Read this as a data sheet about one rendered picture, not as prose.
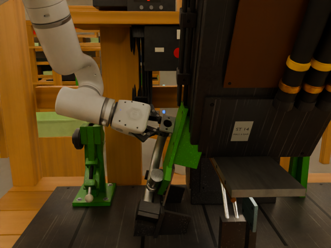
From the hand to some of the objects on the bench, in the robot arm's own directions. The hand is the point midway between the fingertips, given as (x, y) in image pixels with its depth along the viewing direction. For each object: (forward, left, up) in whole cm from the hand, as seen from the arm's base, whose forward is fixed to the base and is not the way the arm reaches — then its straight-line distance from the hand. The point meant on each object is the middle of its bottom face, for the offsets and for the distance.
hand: (163, 126), depth 86 cm
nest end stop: (-9, +6, -27) cm, 30 cm away
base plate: (-1, -14, -31) cm, 34 cm away
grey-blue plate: (-18, -21, -29) cm, 40 cm away
